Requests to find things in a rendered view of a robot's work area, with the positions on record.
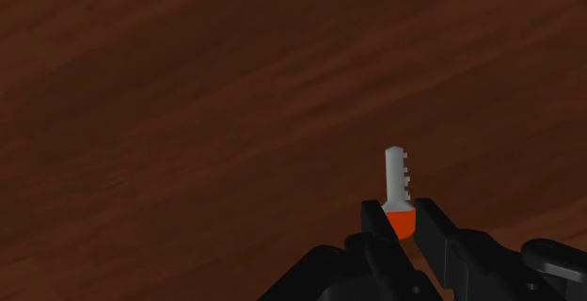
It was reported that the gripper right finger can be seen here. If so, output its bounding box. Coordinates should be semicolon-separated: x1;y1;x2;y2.
413;198;587;301

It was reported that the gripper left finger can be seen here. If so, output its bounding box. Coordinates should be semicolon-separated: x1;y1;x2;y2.
258;199;444;301

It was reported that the orange-headed silver key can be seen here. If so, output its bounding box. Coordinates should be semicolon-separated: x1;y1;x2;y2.
381;145;417;241

